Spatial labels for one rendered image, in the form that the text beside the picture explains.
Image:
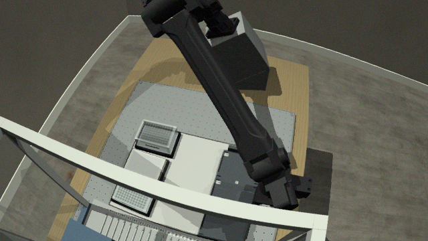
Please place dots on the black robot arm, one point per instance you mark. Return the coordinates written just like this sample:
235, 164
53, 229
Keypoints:
262, 158

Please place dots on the white perforated base plate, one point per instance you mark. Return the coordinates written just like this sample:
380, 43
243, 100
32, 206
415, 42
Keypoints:
193, 112

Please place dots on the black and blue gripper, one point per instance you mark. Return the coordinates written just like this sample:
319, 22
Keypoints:
261, 196

